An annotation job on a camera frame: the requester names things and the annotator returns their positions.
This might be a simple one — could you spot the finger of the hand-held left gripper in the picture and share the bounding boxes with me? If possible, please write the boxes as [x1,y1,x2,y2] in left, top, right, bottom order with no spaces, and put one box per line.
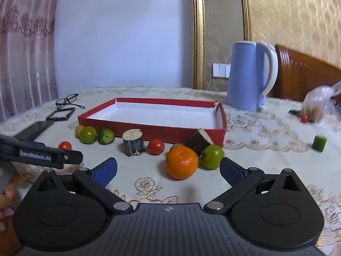
[63,150,84,165]

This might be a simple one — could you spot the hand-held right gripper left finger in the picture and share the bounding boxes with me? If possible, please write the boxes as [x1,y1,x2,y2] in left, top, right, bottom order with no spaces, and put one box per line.
[36,157,133,215]

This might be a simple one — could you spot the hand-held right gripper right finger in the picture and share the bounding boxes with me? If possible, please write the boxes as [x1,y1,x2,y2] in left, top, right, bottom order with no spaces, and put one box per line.
[204,157,303,215]

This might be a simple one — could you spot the large green plum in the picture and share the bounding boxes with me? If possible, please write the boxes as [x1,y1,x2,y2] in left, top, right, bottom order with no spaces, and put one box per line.
[200,144,225,170]

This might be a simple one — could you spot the small green plum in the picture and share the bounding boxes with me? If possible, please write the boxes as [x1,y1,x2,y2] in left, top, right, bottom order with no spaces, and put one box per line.
[80,126,98,144]

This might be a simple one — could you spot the sugarcane piece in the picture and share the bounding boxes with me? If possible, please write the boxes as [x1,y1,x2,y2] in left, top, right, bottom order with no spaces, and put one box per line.
[122,129,146,157]
[185,128,215,156]

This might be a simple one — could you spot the orange tangerine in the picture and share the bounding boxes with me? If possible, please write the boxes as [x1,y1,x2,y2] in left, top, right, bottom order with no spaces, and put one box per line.
[166,147,199,180]

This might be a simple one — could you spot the red cardboard box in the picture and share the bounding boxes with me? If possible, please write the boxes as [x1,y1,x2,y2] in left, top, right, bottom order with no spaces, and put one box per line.
[78,98,227,148]

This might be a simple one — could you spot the person's left hand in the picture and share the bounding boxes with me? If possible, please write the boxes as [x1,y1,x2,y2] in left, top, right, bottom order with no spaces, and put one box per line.
[0,175,23,232]

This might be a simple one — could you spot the black smartphone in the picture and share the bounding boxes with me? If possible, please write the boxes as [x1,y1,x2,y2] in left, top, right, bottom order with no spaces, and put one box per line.
[14,120,55,141]

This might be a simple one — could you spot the green cucumber piece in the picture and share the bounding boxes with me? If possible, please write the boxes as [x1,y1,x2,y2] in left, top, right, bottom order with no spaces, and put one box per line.
[312,135,328,153]
[97,128,115,145]

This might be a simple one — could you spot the black eyeglasses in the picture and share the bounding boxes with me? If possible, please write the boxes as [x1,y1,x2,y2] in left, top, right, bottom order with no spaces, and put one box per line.
[56,93,86,111]

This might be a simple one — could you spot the blue electric kettle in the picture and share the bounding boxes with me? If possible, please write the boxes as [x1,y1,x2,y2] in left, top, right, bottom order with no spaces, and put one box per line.
[225,41,279,112]

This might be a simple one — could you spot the pink patterned curtain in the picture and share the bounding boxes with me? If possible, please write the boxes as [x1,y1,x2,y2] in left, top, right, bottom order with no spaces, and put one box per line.
[0,0,61,121]

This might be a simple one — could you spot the clear plastic bag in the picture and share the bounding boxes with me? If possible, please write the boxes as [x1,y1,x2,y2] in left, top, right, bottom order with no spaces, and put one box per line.
[302,81,341,123]

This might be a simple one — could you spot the wooden chair back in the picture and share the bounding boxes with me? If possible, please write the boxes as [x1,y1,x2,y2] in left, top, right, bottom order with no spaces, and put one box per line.
[267,44,341,103]

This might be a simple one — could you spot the black hexagonal frame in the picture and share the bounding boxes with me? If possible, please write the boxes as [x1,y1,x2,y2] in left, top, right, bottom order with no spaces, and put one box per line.
[45,107,76,122]

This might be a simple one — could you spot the white wall switch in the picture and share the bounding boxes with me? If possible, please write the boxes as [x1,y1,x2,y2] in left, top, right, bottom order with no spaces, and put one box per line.
[212,62,232,79]

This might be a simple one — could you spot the gold framed wall panel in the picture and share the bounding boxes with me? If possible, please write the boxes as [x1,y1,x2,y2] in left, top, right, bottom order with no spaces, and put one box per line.
[191,0,252,90]

